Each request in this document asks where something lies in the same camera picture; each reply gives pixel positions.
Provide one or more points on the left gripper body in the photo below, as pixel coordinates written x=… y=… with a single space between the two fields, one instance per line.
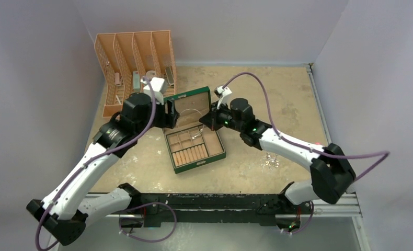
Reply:
x=161 y=119

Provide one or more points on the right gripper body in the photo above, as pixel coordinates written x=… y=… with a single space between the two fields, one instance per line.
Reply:
x=224 y=118

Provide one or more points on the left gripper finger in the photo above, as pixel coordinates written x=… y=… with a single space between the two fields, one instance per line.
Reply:
x=171 y=109
x=171 y=120

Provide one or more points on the green jewelry box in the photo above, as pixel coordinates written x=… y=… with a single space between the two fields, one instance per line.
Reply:
x=190 y=143

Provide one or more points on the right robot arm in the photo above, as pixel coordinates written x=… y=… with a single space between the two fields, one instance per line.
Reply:
x=331 y=174

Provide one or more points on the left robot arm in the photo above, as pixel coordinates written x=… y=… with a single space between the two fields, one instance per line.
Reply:
x=65 y=212

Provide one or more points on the grey flat item in rack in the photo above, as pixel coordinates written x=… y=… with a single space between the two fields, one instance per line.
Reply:
x=169 y=76

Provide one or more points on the green grey item in rack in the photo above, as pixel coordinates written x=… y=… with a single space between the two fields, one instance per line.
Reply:
x=136 y=81

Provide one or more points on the white stick in rack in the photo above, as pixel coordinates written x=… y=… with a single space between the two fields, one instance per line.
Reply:
x=118 y=99

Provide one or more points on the pink item in rack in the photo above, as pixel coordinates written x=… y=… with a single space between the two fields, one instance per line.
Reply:
x=117 y=79

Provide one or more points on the orange file organizer rack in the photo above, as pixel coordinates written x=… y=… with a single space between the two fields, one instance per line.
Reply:
x=126 y=52

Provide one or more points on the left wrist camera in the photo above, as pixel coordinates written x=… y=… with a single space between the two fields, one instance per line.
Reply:
x=156 y=87

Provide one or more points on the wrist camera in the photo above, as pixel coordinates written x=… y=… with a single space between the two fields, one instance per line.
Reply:
x=223 y=94
x=156 y=87

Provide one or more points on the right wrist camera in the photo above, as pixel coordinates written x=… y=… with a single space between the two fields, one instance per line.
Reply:
x=223 y=94

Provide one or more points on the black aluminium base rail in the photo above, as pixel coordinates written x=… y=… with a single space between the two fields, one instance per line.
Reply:
x=262 y=209

